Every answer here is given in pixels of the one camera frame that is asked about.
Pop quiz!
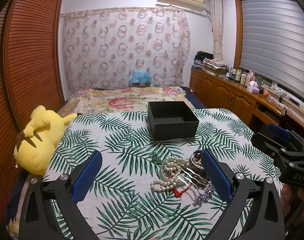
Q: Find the beige side curtain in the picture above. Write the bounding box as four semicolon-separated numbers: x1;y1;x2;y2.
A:
209;0;223;60

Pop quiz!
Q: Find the folded clothes stack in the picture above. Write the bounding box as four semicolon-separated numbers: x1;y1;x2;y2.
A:
192;51;229;76

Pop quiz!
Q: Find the black square jewelry box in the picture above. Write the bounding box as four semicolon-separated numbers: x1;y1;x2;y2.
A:
148;101;199;140

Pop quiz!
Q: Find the wooden louvered wardrobe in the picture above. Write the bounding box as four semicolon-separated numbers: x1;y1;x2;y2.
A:
0;0;64;221

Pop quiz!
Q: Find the palm leaf print cloth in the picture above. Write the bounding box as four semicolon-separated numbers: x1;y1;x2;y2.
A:
45;108;282;239

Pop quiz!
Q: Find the pink circle pattern curtain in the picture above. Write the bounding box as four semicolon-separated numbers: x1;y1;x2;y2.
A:
63;7;191;92

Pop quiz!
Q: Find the floral bed quilt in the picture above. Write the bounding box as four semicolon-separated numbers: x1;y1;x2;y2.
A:
58;87;195;117

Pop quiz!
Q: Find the pale green jade bangle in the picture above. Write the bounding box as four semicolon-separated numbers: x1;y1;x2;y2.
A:
159;157;188;187

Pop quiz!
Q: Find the wooden sideboard cabinet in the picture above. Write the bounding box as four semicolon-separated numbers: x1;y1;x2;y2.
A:
189;68;304;131

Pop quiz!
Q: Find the blue plush toy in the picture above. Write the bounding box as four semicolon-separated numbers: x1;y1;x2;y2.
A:
129;70;152;87

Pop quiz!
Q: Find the yellow Pikachu plush toy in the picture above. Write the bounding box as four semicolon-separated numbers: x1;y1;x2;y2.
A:
14;105;78;176

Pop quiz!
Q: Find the pink tissue box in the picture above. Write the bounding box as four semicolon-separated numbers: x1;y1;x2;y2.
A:
247;80;260;94

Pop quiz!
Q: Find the white pearl necklace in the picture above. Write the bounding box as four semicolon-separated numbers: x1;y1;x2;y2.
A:
150;156;190;193

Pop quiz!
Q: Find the grey window blind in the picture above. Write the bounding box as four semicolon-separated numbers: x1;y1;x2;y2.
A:
240;0;304;99

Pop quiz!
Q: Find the person right hand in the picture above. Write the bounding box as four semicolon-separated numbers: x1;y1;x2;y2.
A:
281;184;304;230

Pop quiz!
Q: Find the purple crystal hair ornament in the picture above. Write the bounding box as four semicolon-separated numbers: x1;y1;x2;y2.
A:
194;183;214;205

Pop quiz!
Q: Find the cosmetic bottles group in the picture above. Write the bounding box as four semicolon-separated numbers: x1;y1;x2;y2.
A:
226;68;255;87

